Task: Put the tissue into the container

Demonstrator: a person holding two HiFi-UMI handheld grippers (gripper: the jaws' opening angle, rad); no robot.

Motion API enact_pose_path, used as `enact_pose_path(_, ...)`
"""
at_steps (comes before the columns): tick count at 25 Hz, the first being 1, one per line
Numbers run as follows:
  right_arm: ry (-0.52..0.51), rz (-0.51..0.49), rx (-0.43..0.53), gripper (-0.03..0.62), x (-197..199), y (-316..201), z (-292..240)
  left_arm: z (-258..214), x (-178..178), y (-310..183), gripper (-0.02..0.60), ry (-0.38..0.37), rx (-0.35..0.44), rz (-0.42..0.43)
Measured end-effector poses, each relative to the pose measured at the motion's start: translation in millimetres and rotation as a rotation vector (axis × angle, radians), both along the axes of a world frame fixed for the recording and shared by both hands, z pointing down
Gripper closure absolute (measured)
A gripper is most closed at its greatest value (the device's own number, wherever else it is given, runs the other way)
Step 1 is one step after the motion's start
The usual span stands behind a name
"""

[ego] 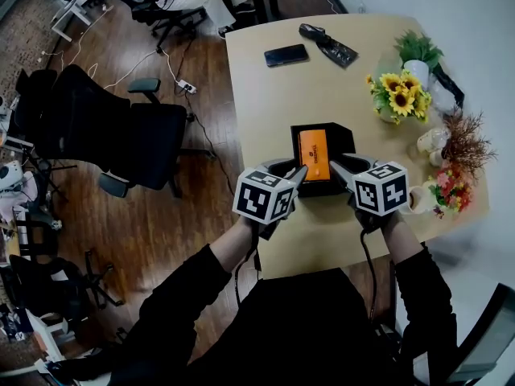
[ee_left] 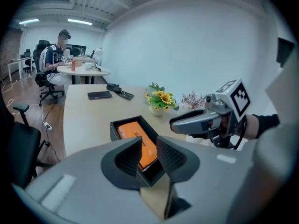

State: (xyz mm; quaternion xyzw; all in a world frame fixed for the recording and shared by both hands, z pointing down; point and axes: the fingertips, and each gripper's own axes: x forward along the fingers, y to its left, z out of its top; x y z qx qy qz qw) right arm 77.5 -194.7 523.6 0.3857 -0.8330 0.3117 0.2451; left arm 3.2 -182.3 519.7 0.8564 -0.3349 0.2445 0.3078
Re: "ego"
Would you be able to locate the white desk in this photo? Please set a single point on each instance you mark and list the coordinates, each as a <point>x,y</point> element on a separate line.
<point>76,4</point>

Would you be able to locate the person's body in black clothing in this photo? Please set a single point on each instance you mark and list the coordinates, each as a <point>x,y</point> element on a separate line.
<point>297,336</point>

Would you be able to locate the white mug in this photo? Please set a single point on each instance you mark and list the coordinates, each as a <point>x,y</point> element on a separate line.
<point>420,199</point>

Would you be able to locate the grey and black chair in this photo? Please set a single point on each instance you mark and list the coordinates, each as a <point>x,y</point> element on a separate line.
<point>487,332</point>

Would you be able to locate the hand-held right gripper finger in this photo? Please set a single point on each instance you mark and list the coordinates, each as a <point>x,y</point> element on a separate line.
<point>360,160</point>
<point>342,175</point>

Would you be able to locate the black smartphone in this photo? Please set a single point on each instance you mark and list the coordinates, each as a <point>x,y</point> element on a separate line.
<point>286,55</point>

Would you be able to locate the sunflower bouquet in pot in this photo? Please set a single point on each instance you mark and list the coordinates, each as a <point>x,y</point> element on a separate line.
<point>400,97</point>

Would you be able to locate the white power strip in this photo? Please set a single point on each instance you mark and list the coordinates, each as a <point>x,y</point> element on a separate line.
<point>187,87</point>

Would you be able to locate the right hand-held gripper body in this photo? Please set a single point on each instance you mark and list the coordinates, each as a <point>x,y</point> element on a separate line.
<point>382,191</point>

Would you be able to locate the large black office chair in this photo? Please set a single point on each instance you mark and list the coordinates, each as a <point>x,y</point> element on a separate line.
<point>112,131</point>

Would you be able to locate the red and orange flower pot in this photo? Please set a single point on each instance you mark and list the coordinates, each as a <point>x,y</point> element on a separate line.
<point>452,189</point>

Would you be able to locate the green plant in white pot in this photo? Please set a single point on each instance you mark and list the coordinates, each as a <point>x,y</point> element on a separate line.
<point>418,48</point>

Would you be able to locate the person's left forearm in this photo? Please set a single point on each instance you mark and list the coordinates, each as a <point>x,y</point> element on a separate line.
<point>189,292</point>

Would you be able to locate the orange tissues pack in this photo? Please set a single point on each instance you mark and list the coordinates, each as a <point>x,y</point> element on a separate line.
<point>314,153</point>

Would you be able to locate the black tray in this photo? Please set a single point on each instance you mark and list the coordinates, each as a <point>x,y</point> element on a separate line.
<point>450,85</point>

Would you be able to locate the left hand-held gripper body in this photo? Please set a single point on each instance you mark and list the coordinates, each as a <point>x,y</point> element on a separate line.
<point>257,199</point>

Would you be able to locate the black plastic bag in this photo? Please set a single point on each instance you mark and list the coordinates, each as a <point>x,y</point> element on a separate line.
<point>332,46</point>

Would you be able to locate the black swivel chair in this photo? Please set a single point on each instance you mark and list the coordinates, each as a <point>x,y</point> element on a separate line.
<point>161,12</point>

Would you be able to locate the black mesh chair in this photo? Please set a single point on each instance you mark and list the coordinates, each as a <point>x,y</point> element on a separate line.
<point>36,87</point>

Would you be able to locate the clear glass jar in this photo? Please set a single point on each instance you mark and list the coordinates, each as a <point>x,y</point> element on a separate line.
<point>432,140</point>

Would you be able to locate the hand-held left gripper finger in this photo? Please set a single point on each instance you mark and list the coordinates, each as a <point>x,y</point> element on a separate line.
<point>299,177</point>
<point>285,162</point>

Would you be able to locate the black tissue box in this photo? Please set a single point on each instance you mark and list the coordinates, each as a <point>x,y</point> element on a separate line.
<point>342,139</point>

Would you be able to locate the black chair with star base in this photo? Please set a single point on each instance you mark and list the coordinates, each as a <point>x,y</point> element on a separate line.
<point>60,284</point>

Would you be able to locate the brown dried plant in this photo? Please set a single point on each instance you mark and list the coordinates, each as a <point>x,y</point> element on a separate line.
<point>468,141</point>

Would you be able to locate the person's right forearm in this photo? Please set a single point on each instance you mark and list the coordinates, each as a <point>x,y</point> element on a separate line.
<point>422,288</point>

